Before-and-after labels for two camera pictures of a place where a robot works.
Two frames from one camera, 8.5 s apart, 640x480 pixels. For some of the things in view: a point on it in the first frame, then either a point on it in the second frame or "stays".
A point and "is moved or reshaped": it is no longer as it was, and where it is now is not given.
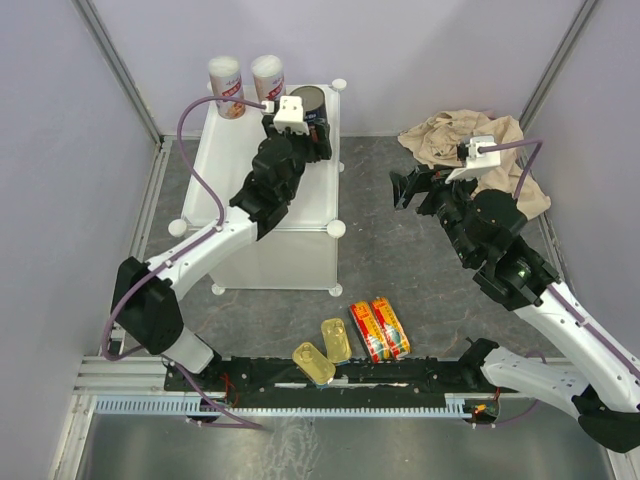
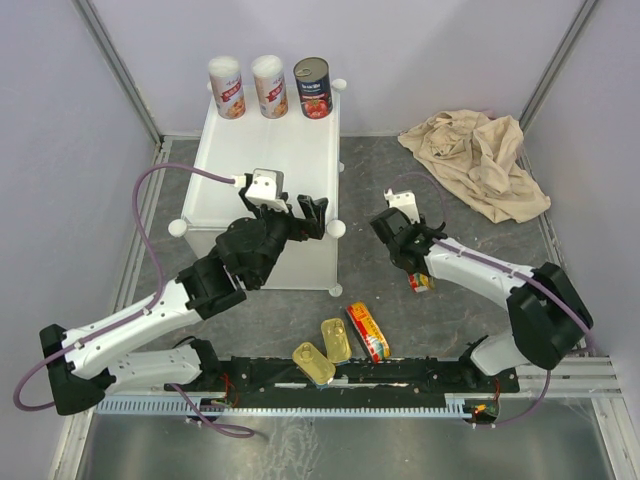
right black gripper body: x=446 y=200 → x=418 y=227
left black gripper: x=320 y=148 → x=313 y=210
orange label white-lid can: x=268 y=78 stays
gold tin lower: x=313 y=364 stays
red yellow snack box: x=392 y=334 → x=420 y=282
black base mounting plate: x=451 y=377 stays
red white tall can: x=226 y=81 stays
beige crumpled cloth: x=438 y=135 stays
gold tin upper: x=336 y=340 stays
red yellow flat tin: x=370 y=331 stays
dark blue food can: x=313 y=104 is moved or reshaped
